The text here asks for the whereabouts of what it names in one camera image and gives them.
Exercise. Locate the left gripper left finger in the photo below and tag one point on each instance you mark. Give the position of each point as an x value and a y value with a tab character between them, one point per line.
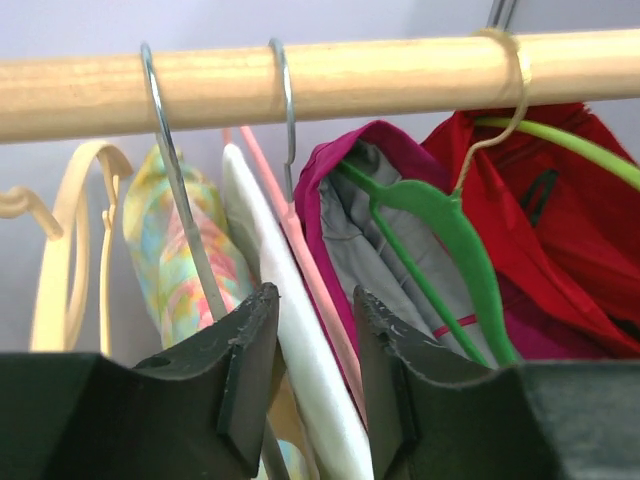
70	416

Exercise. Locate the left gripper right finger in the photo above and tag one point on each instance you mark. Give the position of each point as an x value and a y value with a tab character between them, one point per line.
433	414

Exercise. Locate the grey hanger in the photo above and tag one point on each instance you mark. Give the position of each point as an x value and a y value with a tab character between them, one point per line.
216	310

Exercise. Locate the magenta skirt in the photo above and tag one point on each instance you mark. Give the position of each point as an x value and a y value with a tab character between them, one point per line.
389	155

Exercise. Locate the green hanger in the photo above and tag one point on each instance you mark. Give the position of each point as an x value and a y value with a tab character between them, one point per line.
444	215

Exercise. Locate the red skirt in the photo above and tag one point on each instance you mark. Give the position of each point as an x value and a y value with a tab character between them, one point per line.
563	236

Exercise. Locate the pink hanger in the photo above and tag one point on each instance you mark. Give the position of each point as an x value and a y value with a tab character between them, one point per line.
282	200

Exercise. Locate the yellow-green hanger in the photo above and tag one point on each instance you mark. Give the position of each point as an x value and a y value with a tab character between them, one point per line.
545	16

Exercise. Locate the white garment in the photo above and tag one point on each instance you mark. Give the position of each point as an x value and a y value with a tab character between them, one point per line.
330	418

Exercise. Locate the floral pastel garment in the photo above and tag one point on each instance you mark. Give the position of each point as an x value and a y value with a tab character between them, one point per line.
180	260

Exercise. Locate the grey garment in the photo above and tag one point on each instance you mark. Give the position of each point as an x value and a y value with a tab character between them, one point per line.
360	255

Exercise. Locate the wooden clothes rack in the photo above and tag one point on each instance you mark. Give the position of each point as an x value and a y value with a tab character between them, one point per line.
75	97

